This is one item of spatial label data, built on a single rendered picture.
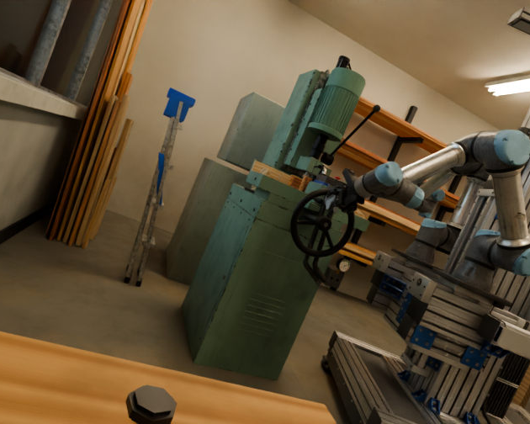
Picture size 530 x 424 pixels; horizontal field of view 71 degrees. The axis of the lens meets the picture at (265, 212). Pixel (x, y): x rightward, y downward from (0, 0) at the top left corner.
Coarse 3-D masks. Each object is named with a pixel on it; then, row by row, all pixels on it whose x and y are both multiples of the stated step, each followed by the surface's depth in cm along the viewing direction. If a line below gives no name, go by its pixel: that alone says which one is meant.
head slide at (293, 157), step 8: (320, 88) 189; (320, 96) 187; (312, 104) 190; (312, 112) 187; (304, 120) 193; (304, 128) 189; (296, 136) 194; (304, 136) 189; (312, 136) 190; (296, 144) 191; (304, 144) 189; (312, 144) 191; (296, 152) 189; (304, 152) 190; (288, 160) 193; (296, 160) 190
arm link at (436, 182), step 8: (456, 168) 199; (464, 168) 197; (472, 168) 196; (440, 176) 206; (448, 176) 204; (424, 184) 215; (432, 184) 210; (440, 184) 209; (424, 192) 215; (432, 192) 214; (416, 208) 224
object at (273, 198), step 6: (258, 192) 176; (264, 192) 169; (264, 198) 167; (270, 198) 163; (276, 198) 164; (282, 198) 165; (276, 204) 164; (282, 204) 165; (288, 204) 166; (294, 204) 167; (306, 210) 169; (312, 210) 170; (336, 222) 175; (336, 228) 176
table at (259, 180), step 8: (248, 176) 178; (256, 176) 167; (264, 176) 160; (256, 184) 163; (264, 184) 161; (272, 184) 162; (280, 184) 163; (272, 192) 163; (280, 192) 164; (288, 192) 165; (296, 192) 166; (304, 192) 168; (296, 200) 167; (312, 208) 160; (320, 208) 161; (336, 216) 164; (344, 216) 176; (360, 224) 180; (368, 224) 181
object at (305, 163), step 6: (300, 156) 189; (306, 156) 183; (300, 162) 187; (306, 162) 180; (312, 162) 178; (318, 162) 179; (300, 168) 184; (306, 168) 178; (312, 168) 179; (318, 168) 180; (306, 174) 183; (312, 174) 184
